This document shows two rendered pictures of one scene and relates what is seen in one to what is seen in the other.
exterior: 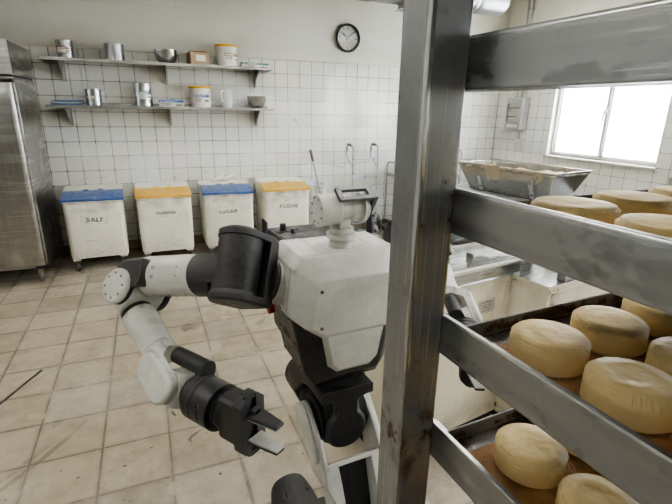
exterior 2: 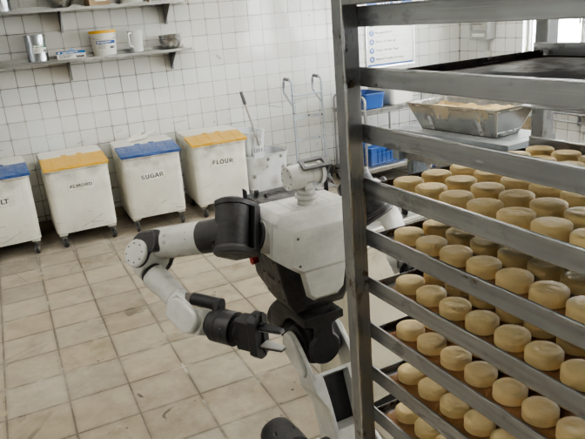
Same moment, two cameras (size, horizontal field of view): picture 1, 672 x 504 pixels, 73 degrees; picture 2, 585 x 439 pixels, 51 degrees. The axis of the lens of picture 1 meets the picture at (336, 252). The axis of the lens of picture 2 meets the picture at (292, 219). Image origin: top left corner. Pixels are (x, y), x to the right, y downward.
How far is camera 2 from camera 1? 0.73 m
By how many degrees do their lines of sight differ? 2
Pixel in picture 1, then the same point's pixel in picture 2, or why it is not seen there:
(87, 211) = not seen: outside the picture
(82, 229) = not seen: outside the picture
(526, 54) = (379, 136)
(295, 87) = (214, 17)
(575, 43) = (389, 137)
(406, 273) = (349, 212)
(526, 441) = (408, 279)
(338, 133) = (271, 66)
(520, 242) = (386, 197)
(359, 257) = (322, 210)
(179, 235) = (98, 210)
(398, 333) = (348, 238)
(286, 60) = not seen: outside the picture
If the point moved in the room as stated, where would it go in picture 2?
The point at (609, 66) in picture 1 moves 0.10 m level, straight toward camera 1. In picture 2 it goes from (397, 145) to (375, 162)
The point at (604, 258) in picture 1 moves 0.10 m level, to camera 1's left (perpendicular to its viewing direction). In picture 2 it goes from (405, 200) to (339, 206)
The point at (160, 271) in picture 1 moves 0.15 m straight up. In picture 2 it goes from (171, 238) to (163, 184)
